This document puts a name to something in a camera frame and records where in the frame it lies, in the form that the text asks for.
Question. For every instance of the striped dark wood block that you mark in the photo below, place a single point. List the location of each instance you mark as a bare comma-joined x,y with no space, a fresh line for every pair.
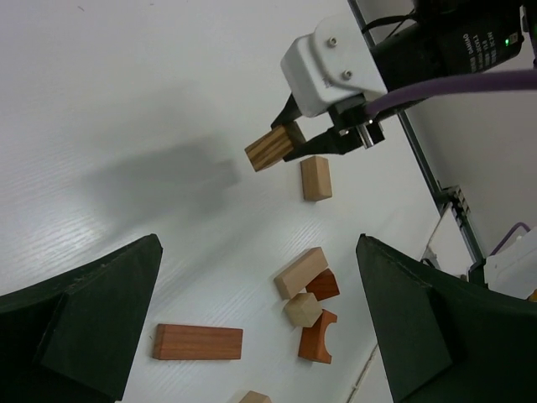
271,148

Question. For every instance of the letter Q wood cube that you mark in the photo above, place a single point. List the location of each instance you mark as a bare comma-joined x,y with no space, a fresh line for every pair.
255,397

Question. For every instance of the long red-brown wood block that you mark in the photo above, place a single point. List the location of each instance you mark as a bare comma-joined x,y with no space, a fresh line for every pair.
185,342

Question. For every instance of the small light wood cube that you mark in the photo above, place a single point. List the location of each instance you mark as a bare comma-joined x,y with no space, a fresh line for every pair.
303,310

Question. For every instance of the long light wood block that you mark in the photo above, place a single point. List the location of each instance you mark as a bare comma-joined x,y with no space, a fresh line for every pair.
297,275

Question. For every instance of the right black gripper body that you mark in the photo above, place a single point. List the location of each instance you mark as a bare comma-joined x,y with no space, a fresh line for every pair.
452,47

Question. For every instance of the orange arch wood block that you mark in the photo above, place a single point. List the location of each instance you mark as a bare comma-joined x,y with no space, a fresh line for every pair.
313,339

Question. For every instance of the light tan wood block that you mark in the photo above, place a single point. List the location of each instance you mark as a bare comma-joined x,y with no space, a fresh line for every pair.
316,179

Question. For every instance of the red-brown wedge block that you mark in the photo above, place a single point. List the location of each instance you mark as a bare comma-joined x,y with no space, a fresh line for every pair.
324,286

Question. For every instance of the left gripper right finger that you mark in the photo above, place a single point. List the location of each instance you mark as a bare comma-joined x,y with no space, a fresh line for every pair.
443,339

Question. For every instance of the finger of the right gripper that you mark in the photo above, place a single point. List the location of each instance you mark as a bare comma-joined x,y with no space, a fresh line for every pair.
329,142
289,113

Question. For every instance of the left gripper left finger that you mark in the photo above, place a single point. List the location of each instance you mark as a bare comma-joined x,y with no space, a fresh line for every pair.
73,337

